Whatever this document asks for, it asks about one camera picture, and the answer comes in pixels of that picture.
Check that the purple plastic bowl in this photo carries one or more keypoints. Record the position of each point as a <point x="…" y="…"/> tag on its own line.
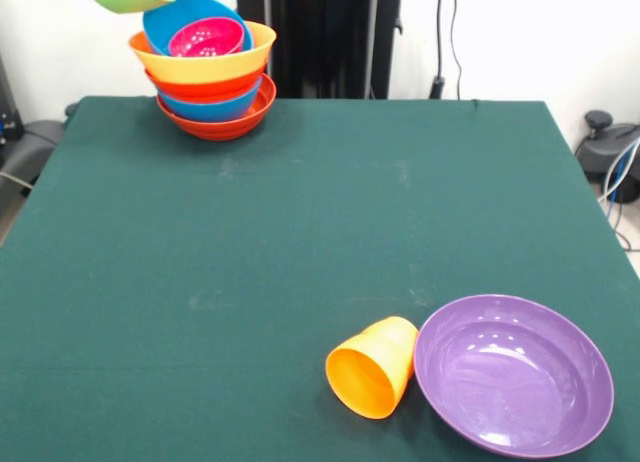
<point x="512" y="377"/>

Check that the blue plastic bowl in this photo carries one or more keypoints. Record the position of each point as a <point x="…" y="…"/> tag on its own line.
<point x="165" y="24"/>
<point x="210" y="112"/>

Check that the dark green tablecloth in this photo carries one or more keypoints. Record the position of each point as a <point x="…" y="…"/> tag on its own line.
<point x="300" y="207"/>

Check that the orange plastic cup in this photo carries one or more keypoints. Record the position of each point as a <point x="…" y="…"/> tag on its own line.
<point x="370" y="377"/>

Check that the pink plastic bowl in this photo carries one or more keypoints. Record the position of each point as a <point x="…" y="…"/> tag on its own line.
<point x="210" y="32"/>

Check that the large orange plastic bowl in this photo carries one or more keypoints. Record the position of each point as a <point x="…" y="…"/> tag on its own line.
<point x="210" y="69"/>

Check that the black wheeled base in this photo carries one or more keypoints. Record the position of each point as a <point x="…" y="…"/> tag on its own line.
<point x="600" y="152"/>
<point x="30" y="147"/>

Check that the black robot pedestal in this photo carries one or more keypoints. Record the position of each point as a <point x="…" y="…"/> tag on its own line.
<point x="320" y="32"/>

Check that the red-orange plastic bowl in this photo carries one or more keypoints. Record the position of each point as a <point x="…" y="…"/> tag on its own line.
<point x="220" y="131"/>
<point x="200" y="89"/>

